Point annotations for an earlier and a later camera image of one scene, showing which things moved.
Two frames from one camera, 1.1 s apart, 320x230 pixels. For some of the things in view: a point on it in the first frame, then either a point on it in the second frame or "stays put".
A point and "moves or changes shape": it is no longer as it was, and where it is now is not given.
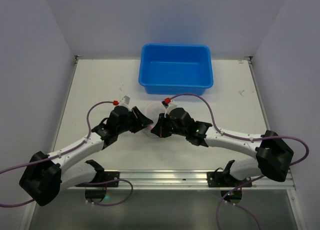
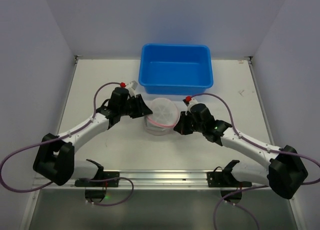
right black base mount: [220, 178] stays put
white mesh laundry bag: [153, 110] moves or changes shape
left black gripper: [135, 120] to [136, 106]
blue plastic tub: [175, 68] stays put
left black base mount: [96, 193] stays put
